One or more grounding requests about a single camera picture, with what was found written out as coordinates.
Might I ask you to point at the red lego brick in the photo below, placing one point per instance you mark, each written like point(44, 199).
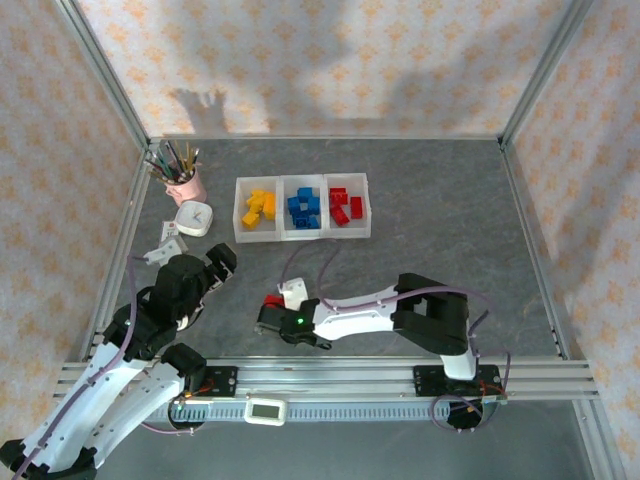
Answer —
point(356, 207)
point(339, 200)
point(341, 216)
point(338, 191)
point(272, 300)

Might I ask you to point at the yellow lego brick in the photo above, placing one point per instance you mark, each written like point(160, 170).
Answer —
point(252, 204)
point(270, 205)
point(256, 195)
point(250, 219)

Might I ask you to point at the blue lego brick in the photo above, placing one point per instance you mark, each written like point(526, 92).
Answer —
point(314, 203)
point(293, 205)
point(301, 222)
point(314, 222)
point(304, 192)

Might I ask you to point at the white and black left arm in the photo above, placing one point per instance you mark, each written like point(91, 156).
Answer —
point(85, 395)

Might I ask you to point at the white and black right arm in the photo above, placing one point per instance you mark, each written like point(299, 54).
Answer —
point(350, 320)

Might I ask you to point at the white plastic bin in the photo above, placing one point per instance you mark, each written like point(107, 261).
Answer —
point(305, 234)
point(260, 235)
point(350, 231)

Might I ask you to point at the small white square clock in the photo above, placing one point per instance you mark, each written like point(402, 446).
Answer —
point(194, 218)

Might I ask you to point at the pink cup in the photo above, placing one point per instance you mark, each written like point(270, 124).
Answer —
point(190, 190)

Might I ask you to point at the white digital timer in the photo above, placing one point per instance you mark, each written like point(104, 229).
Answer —
point(265, 411)

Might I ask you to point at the dark paint brush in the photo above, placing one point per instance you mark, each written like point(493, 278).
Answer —
point(196, 156)

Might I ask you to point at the yellow pencil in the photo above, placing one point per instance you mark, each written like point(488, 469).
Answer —
point(188, 154)

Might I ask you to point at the long thin pencil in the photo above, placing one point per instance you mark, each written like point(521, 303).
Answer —
point(156, 168)

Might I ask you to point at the blue pencil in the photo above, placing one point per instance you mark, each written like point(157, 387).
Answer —
point(176, 152)

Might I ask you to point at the green pencil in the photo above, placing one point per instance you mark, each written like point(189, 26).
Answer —
point(167, 152)

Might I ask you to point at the green circuit board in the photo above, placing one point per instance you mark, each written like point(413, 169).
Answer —
point(495, 398)

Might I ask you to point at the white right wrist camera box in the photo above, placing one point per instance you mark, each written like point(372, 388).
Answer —
point(295, 294)

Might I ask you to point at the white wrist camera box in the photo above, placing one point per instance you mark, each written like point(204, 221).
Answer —
point(295, 294)
point(162, 252)

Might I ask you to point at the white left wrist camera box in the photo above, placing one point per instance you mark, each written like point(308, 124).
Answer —
point(162, 252)

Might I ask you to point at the wide aluminium mounting rail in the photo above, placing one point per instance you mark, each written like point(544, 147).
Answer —
point(325, 375)

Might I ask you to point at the aluminium frame rail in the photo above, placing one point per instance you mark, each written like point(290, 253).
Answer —
point(117, 250)
point(599, 440)
point(536, 250)
point(325, 137)

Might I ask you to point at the aluminium frame post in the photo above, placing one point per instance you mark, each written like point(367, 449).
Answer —
point(543, 75)
point(106, 75)

